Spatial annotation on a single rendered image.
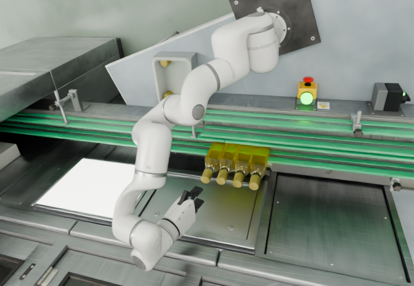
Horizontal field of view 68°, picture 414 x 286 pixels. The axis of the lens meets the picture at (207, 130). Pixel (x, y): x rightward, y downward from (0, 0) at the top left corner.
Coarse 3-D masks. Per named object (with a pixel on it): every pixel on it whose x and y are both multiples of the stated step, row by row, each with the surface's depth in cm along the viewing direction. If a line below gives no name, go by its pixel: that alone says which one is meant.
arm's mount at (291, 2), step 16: (240, 0) 112; (256, 0) 110; (272, 0) 109; (288, 0) 108; (304, 0) 106; (240, 16) 115; (288, 16) 110; (304, 16) 109; (288, 32) 113; (304, 32) 112; (288, 48) 116
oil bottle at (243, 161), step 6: (240, 150) 119; (246, 150) 119; (252, 150) 119; (240, 156) 116; (246, 156) 116; (252, 156) 118; (240, 162) 113; (246, 162) 113; (240, 168) 112; (246, 168) 112; (246, 174) 113
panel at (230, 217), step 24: (72, 168) 142; (168, 168) 137; (144, 192) 124; (168, 192) 124; (216, 192) 122; (240, 192) 121; (264, 192) 119; (72, 216) 118; (96, 216) 114; (144, 216) 114; (216, 216) 111; (240, 216) 110; (192, 240) 105; (216, 240) 101; (240, 240) 101
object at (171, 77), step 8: (152, 64) 129; (160, 64) 133; (176, 64) 134; (184, 64) 133; (160, 72) 134; (168, 72) 137; (176, 72) 136; (184, 72) 135; (160, 80) 135; (168, 80) 139; (176, 80) 138; (184, 80) 137; (160, 88) 136; (168, 88) 141; (176, 88) 140; (160, 96) 137
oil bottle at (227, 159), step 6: (228, 144) 123; (234, 144) 123; (240, 144) 125; (228, 150) 119; (234, 150) 119; (222, 156) 116; (228, 156) 116; (234, 156) 116; (222, 162) 114; (228, 162) 113; (234, 162) 115; (234, 168) 116
